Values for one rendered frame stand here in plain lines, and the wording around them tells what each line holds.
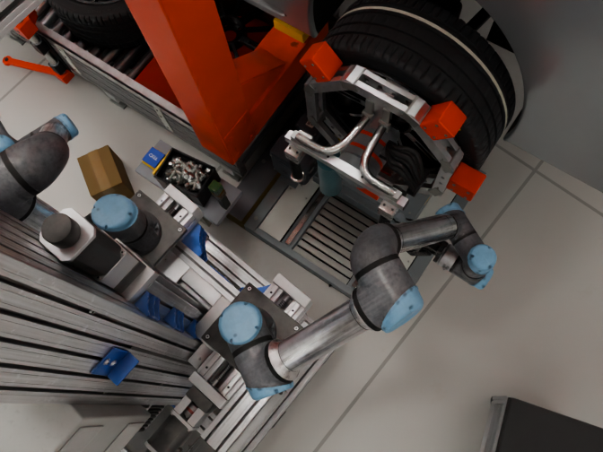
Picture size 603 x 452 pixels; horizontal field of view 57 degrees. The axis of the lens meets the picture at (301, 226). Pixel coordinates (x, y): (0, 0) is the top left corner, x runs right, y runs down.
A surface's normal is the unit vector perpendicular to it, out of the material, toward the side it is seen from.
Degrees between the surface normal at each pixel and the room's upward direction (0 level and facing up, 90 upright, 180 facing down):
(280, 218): 0
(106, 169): 0
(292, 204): 0
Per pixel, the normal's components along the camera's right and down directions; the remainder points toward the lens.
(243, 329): -0.12, -0.42
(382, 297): -0.53, -0.04
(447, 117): 0.42, 0.04
